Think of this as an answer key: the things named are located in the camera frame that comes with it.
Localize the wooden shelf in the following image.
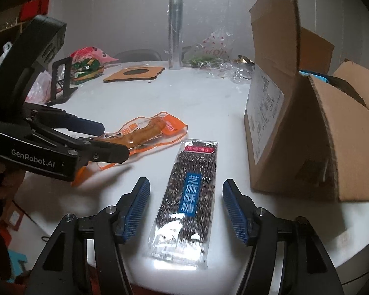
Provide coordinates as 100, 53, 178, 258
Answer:
0, 0, 50, 46

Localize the clear dotted plastic bag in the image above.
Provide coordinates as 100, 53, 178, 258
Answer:
183, 31, 234, 68

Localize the teal object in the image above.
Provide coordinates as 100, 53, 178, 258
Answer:
9, 250, 30, 280

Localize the brown labelled carton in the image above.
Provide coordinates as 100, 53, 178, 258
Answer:
1, 200, 28, 231

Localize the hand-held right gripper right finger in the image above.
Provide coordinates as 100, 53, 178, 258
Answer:
222, 179, 345, 295

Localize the black phone stand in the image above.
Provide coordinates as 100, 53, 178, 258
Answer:
47, 57, 79, 106

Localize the white plastic bag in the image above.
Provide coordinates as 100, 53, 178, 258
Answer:
0, 41, 13, 68

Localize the crumpled clear plastic wrap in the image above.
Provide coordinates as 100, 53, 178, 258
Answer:
215, 58, 254, 83

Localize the clear plastic cup tube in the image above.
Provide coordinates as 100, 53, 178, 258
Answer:
167, 0, 184, 70

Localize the orange chicken foot packet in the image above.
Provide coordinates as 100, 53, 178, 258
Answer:
71, 111, 189, 188

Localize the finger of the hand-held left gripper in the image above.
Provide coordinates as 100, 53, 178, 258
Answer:
22, 103, 105, 137
37, 127, 130, 166

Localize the blue snack packet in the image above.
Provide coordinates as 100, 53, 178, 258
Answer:
298, 71, 329, 83

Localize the black sesame bar packet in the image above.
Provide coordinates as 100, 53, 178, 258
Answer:
143, 139, 219, 270

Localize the cardboard box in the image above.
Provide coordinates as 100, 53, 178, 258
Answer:
244, 0, 369, 203

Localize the person's left hand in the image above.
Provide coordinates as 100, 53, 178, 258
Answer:
0, 152, 27, 219

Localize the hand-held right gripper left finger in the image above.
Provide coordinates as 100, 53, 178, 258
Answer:
25, 177, 151, 295

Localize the wooden board with black oval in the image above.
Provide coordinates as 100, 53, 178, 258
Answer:
103, 66, 166, 83

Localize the pink plastic bag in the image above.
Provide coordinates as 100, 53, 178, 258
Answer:
25, 70, 54, 105

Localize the red box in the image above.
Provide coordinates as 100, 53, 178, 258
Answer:
20, 0, 51, 22

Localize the pink and green snack bag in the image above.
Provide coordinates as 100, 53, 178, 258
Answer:
70, 47, 120, 86

